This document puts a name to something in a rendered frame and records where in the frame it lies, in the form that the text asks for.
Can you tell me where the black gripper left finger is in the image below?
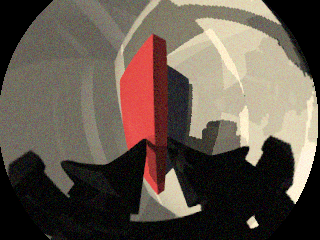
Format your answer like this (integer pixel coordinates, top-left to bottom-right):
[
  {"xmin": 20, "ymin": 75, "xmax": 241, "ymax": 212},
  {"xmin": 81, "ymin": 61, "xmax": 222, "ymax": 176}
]
[{"xmin": 60, "ymin": 137, "xmax": 147, "ymax": 215}]

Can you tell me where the red lid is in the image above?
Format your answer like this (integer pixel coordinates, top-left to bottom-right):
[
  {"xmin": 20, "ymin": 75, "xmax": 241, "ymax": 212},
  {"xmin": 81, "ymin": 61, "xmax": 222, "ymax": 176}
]
[{"xmin": 120, "ymin": 33, "xmax": 168, "ymax": 195}]

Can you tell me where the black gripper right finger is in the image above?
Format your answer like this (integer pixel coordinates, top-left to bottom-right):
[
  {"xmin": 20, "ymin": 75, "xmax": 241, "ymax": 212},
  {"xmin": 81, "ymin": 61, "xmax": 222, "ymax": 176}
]
[{"xmin": 167, "ymin": 137, "xmax": 249, "ymax": 208}]

